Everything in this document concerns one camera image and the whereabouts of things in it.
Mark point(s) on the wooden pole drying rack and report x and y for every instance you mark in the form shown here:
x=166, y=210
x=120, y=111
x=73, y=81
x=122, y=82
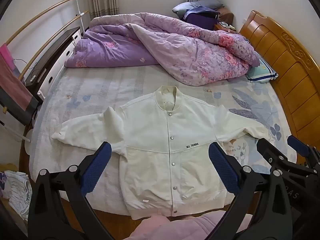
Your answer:
x=37, y=16

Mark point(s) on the bed with pale patterned sheet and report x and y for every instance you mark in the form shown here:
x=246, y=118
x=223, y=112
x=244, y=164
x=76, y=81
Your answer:
x=87, y=92

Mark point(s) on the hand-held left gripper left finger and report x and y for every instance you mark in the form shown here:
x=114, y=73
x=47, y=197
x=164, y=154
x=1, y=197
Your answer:
x=96, y=170

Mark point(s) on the blue striped pillow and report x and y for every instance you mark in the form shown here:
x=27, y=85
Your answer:
x=262, y=72

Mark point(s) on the wooden headboard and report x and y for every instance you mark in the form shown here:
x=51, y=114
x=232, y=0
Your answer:
x=287, y=62

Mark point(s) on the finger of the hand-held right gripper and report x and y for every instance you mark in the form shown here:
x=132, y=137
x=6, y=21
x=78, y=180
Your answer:
x=268, y=152
x=298, y=145

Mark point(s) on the pink towel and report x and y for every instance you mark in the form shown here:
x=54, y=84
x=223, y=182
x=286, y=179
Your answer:
x=12, y=80

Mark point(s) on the white snap-button jacket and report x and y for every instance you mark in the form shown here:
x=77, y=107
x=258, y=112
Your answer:
x=150, y=142

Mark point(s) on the grey-blue pillow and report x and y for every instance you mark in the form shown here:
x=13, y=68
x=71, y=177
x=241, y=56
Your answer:
x=200, y=3

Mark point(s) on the dark grey cloth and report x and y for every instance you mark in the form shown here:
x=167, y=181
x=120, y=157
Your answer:
x=17, y=112

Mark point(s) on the pink padded jacket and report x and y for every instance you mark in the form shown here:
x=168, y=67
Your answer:
x=180, y=227

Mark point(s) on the brown pillow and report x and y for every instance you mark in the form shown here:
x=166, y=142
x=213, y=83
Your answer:
x=226, y=15

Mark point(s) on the dark purple cloth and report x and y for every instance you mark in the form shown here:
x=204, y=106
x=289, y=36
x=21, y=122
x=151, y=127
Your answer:
x=200, y=18

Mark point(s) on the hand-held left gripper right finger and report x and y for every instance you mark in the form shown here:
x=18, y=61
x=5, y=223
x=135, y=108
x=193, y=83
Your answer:
x=222, y=167

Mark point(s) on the pile of pale clothes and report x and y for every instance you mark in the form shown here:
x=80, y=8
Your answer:
x=16, y=195

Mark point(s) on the purple floral quilt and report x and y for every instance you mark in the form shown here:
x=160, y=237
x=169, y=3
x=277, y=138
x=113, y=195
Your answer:
x=120, y=45

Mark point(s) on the wooden nightstand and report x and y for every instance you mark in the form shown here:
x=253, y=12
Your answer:
x=226, y=27

